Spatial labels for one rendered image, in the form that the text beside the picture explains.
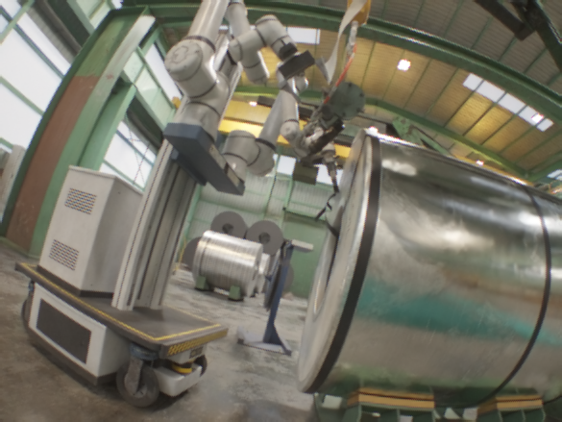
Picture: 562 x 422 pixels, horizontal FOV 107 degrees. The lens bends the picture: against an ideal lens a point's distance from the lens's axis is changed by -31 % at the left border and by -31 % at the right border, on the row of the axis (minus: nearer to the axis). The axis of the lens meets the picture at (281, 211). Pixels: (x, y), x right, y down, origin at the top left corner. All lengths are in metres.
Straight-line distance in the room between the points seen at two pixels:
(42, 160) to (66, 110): 0.74
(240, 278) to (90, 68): 4.67
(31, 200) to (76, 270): 2.94
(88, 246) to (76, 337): 0.37
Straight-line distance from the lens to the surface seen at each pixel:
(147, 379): 1.16
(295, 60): 1.12
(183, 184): 1.54
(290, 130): 1.50
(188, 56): 1.12
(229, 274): 6.23
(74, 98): 4.48
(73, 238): 1.38
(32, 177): 4.36
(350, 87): 1.23
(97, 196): 1.34
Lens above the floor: 0.62
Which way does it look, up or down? 13 degrees up
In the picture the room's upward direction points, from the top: 15 degrees clockwise
